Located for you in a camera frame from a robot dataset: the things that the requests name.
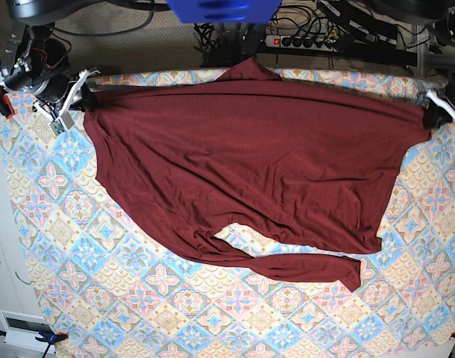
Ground patterned tablecloth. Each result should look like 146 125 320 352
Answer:
0 66 455 358

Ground blue clamp front left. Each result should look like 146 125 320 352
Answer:
0 330 69 357

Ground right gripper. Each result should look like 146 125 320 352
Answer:
31 67 100 136

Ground tangled black cables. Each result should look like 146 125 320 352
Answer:
192 0 363 68

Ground maroon t-shirt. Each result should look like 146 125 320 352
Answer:
84 59 431 291

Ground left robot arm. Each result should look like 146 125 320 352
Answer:
365 1 455 128

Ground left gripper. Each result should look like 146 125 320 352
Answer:
422 80 455 130

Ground blue plastic box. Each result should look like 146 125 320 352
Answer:
166 0 281 24

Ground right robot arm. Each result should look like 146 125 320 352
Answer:
0 1 100 136

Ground white power strip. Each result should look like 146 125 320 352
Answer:
264 35 336 51

